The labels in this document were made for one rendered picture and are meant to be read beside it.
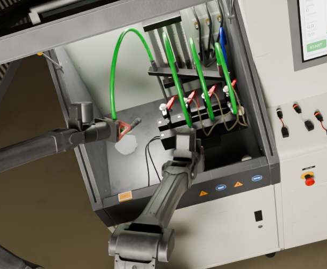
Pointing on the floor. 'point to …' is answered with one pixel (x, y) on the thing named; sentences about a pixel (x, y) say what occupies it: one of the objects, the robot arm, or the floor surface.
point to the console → (302, 80)
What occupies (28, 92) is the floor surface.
